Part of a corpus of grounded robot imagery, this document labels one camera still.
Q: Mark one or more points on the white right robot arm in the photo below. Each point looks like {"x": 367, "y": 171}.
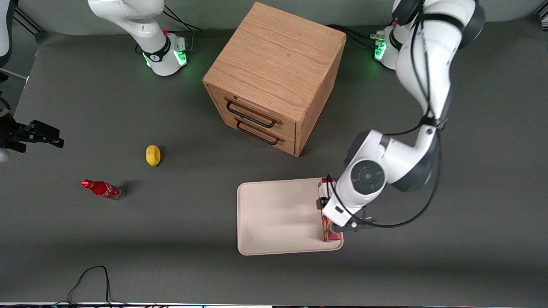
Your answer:
{"x": 141, "y": 25}

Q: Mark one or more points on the beige plastic tray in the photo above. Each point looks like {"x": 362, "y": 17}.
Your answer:
{"x": 278, "y": 216}

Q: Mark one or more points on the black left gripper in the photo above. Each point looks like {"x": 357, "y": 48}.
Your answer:
{"x": 319, "y": 203}

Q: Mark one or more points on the yellow lemon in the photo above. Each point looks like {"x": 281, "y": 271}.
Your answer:
{"x": 153, "y": 155}

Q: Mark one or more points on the red cola bottle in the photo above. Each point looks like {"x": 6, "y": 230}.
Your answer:
{"x": 102, "y": 188}

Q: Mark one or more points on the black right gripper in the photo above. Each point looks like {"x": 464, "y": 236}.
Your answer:
{"x": 13, "y": 133}

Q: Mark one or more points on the oak wooden drawer cabinet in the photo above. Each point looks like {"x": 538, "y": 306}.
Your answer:
{"x": 274, "y": 60}

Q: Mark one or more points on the red cookie box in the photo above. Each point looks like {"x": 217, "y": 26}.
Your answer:
{"x": 327, "y": 233}

